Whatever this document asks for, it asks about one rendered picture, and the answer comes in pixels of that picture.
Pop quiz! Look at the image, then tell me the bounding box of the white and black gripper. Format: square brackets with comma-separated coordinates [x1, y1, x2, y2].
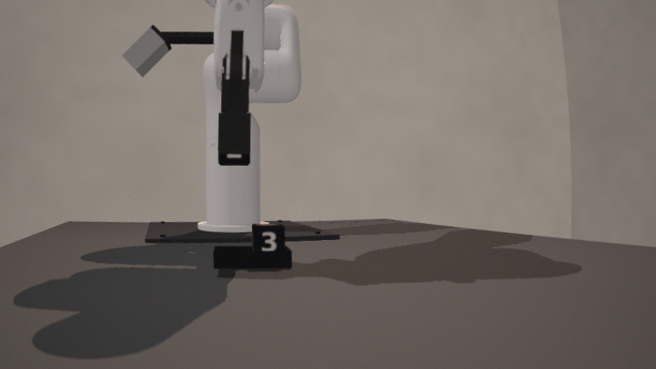
[205, 0, 273, 154]

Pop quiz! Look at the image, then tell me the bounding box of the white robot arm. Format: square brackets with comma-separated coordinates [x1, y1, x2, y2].
[122, 4, 302, 232]

